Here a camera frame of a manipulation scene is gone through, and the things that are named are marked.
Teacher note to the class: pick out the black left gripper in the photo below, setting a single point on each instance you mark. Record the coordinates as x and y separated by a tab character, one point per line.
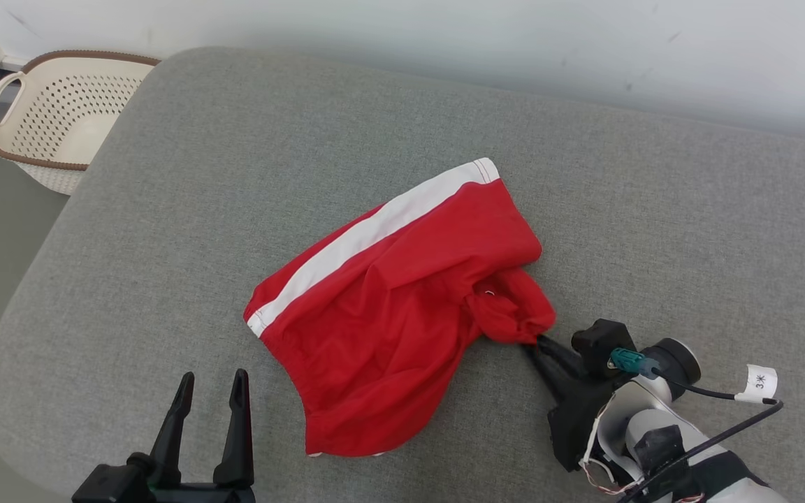
116	485

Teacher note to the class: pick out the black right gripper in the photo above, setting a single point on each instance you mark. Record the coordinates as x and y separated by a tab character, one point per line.
574	426

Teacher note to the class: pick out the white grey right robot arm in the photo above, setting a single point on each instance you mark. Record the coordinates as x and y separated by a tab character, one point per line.
654	426

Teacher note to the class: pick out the red shorts with white stripe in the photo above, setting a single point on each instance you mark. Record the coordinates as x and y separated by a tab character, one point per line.
388	314

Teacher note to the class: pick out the cream perforated laundry basket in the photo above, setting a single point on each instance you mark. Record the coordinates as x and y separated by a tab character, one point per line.
60	119

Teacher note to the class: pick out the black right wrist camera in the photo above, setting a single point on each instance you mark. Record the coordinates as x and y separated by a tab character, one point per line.
595	346

